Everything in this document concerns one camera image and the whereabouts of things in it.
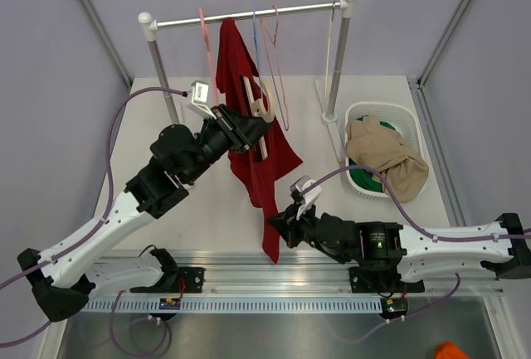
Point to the white slotted cable duct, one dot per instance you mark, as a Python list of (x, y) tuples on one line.
[(234, 305)]

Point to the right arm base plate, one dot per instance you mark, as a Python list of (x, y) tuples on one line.
[(383, 283)]

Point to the white perforated plastic basket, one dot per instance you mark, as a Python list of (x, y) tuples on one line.
[(401, 118)]

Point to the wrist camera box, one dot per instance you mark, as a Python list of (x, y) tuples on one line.
[(304, 192), (197, 100)]

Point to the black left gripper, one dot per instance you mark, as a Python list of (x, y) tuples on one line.
[(241, 131)]

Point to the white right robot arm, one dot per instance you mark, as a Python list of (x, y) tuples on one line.
[(401, 253)]

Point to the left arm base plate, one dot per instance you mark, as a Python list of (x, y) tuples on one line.
[(191, 279)]

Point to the green t shirt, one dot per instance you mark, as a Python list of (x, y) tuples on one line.
[(364, 178)]

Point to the beige wooden hanger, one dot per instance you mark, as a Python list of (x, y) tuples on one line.
[(264, 107)]

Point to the thick pink plastic hanger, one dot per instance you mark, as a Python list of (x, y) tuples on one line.
[(207, 42)]

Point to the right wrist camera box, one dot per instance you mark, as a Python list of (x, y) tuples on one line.
[(304, 192)]

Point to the orange cloth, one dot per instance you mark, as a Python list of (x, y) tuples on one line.
[(449, 350)]

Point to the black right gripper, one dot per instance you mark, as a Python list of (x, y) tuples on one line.
[(289, 229)]

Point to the beige t shirt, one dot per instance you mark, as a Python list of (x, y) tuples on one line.
[(376, 144)]

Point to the pink wire hanger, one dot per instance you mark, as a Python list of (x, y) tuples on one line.
[(270, 40)]

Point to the blue wire hanger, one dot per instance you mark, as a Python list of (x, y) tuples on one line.
[(256, 42)]

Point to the aluminium mounting rail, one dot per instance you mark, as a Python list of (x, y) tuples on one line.
[(298, 274)]

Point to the metal clothes rack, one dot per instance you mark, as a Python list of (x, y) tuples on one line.
[(343, 9)]

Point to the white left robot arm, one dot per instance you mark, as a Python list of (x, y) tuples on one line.
[(66, 276)]

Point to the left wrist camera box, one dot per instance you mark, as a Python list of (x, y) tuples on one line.
[(197, 100)]

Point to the red t shirt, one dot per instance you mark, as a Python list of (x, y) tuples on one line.
[(259, 168)]

